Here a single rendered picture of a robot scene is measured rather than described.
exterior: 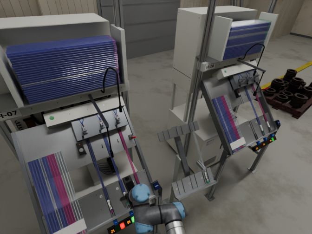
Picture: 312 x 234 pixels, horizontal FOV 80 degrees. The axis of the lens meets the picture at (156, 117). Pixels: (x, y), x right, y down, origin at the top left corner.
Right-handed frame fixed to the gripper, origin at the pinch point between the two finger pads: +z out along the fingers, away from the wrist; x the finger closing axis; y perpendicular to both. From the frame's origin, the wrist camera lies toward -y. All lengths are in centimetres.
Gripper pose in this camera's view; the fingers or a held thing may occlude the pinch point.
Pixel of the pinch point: (128, 194)
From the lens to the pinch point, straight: 121.6
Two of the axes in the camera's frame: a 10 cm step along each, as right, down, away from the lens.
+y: 4.4, 8.4, -3.1
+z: -2.7, 4.5, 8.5
